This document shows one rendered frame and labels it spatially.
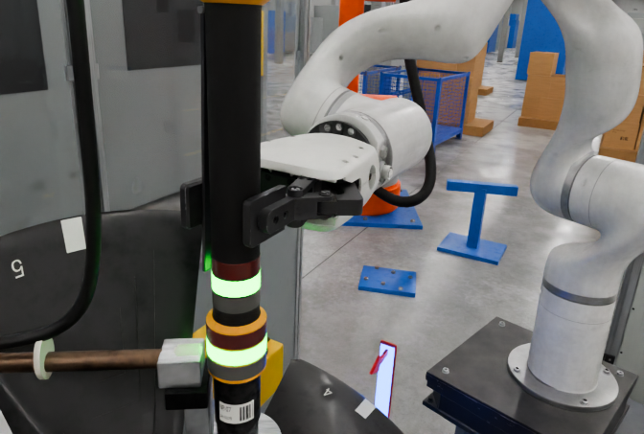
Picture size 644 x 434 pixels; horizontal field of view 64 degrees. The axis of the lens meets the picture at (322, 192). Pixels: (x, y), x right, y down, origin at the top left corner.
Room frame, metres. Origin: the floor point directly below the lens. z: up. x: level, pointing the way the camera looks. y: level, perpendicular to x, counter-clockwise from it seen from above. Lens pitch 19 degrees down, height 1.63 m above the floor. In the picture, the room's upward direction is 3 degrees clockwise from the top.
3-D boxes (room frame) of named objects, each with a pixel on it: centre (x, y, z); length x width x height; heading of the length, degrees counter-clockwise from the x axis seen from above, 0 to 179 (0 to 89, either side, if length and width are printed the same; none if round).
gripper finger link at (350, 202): (0.37, -0.01, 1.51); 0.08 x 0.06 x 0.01; 35
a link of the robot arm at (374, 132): (0.47, -0.02, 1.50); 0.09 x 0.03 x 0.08; 62
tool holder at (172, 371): (0.32, 0.07, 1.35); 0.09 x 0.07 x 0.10; 97
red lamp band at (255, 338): (0.32, 0.06, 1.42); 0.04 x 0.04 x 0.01
